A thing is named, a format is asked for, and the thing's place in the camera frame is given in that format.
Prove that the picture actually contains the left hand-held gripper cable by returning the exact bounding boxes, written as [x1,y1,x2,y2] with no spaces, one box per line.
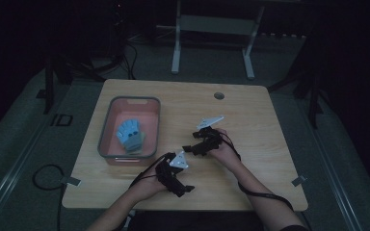
[128,152,174,189]

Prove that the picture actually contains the white table leg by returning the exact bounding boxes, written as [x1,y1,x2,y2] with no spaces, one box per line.
[125,210,137,227]

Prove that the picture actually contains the green glove with print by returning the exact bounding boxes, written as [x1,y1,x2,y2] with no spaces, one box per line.
[123,130,146,155]

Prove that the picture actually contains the pink basin with grey rim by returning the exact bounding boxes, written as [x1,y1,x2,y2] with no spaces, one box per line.
[97,95,162,167]

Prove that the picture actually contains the dark equipment tower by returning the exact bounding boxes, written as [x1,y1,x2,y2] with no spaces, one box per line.
[109,0,127,65]

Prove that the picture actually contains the person's dark clothing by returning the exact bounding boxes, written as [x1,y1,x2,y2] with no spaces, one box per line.
[131,211,264,231]

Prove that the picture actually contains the person's left hand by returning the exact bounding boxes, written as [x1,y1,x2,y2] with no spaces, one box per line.
[129,174,168,203]

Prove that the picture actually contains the black floor cables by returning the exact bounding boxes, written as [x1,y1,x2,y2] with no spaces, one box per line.
[109,41,139,81]

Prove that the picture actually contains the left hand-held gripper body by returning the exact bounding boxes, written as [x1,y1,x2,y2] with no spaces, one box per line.
[155,150,190,195]

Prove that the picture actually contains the black stand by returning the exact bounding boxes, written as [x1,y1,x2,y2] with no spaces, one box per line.
[37,57,107,116]
[268,64,325,130]

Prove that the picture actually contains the grey tape tag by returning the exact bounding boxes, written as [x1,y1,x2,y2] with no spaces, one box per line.
[60,175,82,187]
[291,174,308,188]

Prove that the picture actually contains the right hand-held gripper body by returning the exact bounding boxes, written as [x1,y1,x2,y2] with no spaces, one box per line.
[196,115,225,157]

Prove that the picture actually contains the right hand-held gripper cable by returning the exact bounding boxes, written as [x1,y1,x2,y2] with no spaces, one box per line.
[220,129,295,213]

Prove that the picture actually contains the white metal stand frame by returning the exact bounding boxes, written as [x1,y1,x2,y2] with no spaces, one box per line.
[172,0,266,81]

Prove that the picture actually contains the metal floor rail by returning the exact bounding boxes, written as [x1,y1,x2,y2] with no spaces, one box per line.
[0,126,51,231]
[302,102,364,231]

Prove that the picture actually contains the blue glove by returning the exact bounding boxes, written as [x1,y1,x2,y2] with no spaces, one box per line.
[116,118,143,152]

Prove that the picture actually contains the black floor cable loop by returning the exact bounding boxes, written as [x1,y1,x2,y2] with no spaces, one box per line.
[32,164,66,231]

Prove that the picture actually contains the person's right hand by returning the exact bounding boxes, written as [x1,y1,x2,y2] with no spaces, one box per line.
[210,128,243,171]

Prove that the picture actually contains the hand-held gripper cable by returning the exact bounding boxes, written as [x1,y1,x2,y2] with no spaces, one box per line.
[128,152,174,189]
[220,129,295,213]

